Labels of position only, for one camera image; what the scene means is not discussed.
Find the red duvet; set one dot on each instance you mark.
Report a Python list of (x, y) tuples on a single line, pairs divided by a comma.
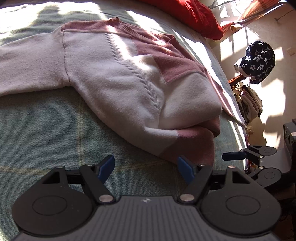
[(192, 13)]

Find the stack of folded clothes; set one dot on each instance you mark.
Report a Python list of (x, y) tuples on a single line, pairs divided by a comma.
[(250, 105)]

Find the wooden chair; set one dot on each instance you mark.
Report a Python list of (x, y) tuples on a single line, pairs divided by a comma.
[(236, 80)]

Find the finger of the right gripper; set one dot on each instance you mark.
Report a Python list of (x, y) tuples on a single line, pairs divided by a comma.
[(266, 177), (252, 153)]

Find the navy star-pattern garment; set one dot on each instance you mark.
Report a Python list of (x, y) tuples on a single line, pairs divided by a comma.
[(258, 62)]

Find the metal clothes rack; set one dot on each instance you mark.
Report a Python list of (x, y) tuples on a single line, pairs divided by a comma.
[(224, 9)]

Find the pink and white sweater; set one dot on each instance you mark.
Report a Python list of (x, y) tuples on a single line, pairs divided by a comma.
[(143, 85)]

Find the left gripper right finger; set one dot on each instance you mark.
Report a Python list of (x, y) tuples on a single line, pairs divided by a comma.
[(197, 178)]

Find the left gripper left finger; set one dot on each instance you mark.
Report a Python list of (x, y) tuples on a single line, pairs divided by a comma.
[(94, 177)]

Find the orange right curtain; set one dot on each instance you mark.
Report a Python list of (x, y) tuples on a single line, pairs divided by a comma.
[(255, 9)]

